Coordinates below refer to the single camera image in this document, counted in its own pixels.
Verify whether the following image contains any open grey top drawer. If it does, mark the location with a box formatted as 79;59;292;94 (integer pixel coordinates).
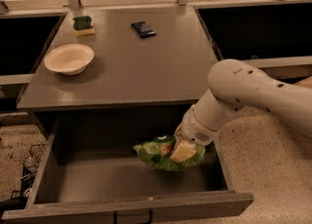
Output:
3;112;254;224

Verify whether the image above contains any white paper bowl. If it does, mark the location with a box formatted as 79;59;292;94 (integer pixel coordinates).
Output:
44;44;95;76

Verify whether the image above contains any black drawer handle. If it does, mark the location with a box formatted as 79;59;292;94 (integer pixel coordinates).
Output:
113;210;153;224

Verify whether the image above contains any grey cabinet with top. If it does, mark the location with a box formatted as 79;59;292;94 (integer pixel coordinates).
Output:
18;7;216;135

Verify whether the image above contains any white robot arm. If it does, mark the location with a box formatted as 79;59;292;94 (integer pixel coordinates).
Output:
171;59;312;163

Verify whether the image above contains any green rice chip bag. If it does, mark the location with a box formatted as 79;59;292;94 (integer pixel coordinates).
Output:
134;135;206;171

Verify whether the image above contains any green yellow sponge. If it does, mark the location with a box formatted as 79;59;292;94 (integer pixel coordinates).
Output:
73;16;95;36

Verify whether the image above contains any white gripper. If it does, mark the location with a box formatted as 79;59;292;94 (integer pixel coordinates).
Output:
170;105;218;163

